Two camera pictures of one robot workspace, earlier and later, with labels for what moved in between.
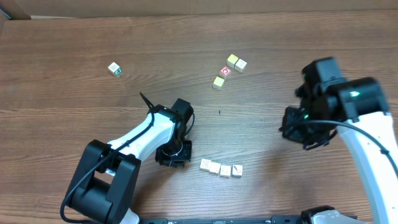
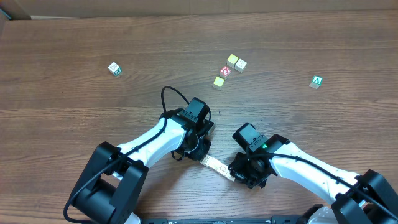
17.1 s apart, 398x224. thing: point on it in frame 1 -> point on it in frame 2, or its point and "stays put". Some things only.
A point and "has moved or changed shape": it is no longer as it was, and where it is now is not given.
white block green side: [114, 68] stays put
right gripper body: [314, 132] -> [251, 169]
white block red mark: [237, 170] has moved or changed shape
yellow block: [232, 60] stays put
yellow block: [218, 83] stays put
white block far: [240, 65] stays put
